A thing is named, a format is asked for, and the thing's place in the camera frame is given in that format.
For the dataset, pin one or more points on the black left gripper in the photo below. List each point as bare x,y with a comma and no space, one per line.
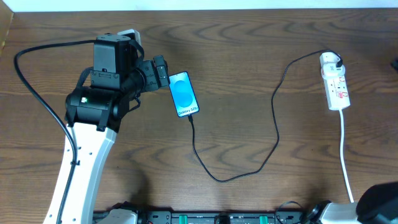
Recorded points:
160,72

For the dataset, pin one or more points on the blue Galaxy smartphone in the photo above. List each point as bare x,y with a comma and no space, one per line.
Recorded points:
183,94

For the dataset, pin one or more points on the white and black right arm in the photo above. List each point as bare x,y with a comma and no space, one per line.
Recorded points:
378,205

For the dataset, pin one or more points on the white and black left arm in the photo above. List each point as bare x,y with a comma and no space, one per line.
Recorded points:
94,110

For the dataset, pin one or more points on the white USB charger adapter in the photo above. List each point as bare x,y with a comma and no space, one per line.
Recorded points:
331,66

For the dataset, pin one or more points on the white power strip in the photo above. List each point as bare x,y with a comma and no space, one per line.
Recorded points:
337,93

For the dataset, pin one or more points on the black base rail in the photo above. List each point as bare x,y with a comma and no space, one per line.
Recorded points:
166,215

